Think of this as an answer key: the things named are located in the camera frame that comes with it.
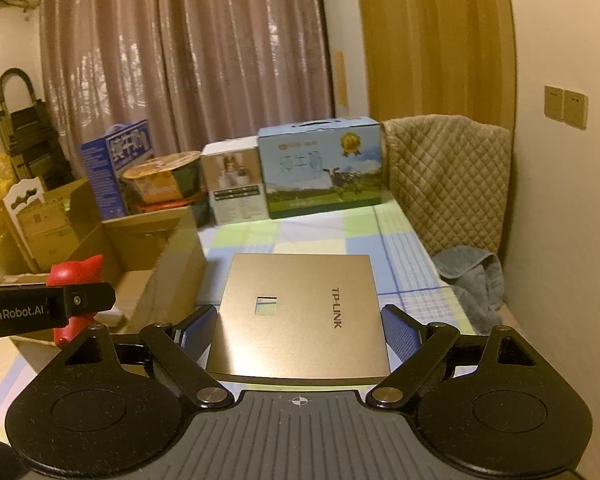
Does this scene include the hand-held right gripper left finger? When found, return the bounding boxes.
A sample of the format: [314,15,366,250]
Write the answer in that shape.
[55,304,233,411]

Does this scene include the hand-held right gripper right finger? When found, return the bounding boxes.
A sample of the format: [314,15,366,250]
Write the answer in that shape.
[367,304,546,408]

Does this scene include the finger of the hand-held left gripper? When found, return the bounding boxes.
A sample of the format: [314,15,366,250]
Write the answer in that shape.
[55,282,117,322]

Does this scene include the red figurine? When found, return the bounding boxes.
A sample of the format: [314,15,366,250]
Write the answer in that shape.
[47,254,106,347]

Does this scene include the cardboard box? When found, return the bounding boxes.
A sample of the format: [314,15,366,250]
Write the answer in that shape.
[2,204,207,376]

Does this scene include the gold router box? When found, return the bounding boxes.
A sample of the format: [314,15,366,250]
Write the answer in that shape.
[205,252,392,388]

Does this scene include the stacked cardboard boxes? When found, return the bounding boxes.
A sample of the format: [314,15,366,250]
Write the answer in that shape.
[17,177,106,273]

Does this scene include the grey towel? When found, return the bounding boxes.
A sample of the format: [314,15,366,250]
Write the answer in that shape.
[432,246,505,336]

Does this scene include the white ornate panel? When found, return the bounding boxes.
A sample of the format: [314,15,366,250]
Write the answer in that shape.
[2,178,46,273]

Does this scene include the dark instant noodle bowl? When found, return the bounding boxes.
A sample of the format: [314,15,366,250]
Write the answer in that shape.
[135,192,216,228]

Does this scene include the checked tablecloth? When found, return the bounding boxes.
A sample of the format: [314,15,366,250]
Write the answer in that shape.
[0,199,481,441]

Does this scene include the blue milk carton box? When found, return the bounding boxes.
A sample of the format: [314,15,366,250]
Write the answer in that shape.
[78,120,156,221]

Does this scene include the white product box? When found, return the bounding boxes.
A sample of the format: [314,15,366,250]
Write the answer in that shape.
[201,141,271,226]

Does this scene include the quilted beige chair cover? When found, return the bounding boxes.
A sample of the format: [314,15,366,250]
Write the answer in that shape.
[381,115,512,261]

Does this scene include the black folding cart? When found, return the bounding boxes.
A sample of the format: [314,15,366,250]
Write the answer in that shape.
[0,67,76,188]

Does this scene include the cow print milk box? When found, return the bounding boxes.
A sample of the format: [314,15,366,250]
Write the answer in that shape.
[257,116,385,220]

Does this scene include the beige curtain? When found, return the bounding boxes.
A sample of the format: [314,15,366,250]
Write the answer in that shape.
[40,0,331,161]

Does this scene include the gold wall socket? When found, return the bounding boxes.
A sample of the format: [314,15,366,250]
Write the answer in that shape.
[562,89,589,131]
[544,85,566,122]

